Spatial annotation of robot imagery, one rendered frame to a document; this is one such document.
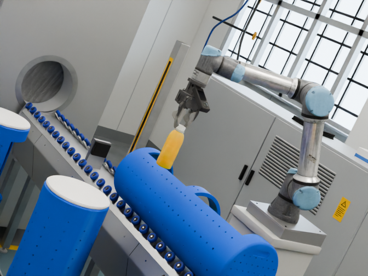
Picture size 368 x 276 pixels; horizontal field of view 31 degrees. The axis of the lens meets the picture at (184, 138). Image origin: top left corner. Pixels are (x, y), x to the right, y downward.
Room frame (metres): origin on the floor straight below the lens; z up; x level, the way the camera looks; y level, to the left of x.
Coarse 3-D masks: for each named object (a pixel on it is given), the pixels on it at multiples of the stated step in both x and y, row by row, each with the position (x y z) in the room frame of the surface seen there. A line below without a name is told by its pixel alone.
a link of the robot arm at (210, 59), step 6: (204, 48) 2.68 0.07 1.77; (210, 48) 2.65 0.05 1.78; (216, 48) 2.70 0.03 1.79; (204, 54) 2.66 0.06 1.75; (210, 54) 2.65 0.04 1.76; (216, 54) 2.66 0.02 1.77; (198, 60) 2.68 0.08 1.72; (204, 60) 2.65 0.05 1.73; (210, 60) 2.65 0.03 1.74; (216, 60) 2.66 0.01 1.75; (198, 66) 2.66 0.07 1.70; (204, 66) 2.65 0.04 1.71; (210, 66) 2.66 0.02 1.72; (216, 66) 2.66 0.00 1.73; (204, 72) 2.65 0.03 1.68; (210, 72) 2.66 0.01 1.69
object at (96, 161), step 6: (96, 144) 3.28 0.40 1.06; (102, 144) 3.30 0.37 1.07; (108, 144) 3.34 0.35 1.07; (90, 150) 3.29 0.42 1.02; (96, 150) 3.29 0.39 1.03; (102, 150) 3.31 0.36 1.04; (108, 150) 3.33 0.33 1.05; (90, 156) 3.29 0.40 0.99; (96, 156) 3.31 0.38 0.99; (102, 156) 3.32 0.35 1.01; (90, 162) 3.30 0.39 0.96; (96, 162) 3.32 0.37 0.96; (102, 162) 3.34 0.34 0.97; (96, 168) 3.33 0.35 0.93
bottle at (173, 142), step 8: (168, 136) 2.65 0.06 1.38; (176, 136) 2.64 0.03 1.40; (168, 144) 2.64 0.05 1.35; (176, 144) 2.64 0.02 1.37; (160, 152) 2.66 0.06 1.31; (168, 152) 2.63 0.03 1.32; (176, 152) 2.65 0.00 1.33; (160, 160) 2.64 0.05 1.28; (168, 160) 2.64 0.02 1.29; (168, 168) 2.64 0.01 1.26
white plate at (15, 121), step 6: (0, 108) 3.24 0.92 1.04; (0, 114) 3.13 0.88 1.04; (6, 114) 3.18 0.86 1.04; (12, 114) 3.23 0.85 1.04; (0, 120) 3.03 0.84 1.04; (6, 120) 3.08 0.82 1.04; (12, 120) 3.12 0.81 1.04; (18, 120) 3.17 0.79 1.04; (24, 120) 3.22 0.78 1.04; (6, 126) 3.02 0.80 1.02; (12, 126) 3.04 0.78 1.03; (18, 126) 3.07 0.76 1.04; (24, 126) 3.11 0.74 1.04
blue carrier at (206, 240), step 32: (128, 160) 2.88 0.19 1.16; (128, 192) 2.79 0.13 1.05; (160, 192) 2.64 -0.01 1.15; (192, 192) 2.60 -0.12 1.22; (160, 224) 2.56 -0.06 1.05; (192, 224) 2.43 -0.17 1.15; (224, 224) 2.39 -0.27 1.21; (192, 256) 2.37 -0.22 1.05; (224, 256) 2.26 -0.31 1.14; (256, 256) 2.31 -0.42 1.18
